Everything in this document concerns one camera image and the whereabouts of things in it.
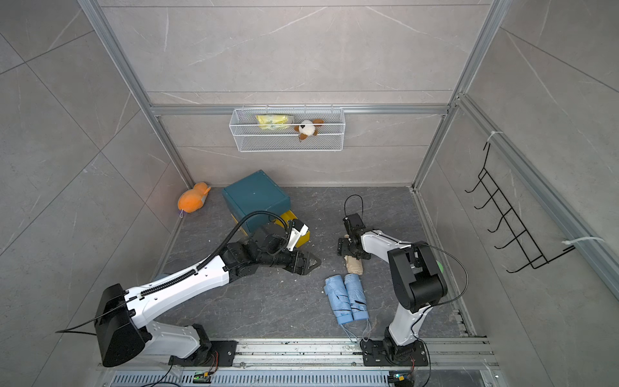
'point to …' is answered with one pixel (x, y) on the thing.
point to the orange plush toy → (192, 200)
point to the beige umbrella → (354, 264)
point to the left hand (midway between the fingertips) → (315, 257)
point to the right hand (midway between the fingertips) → (351, 250)
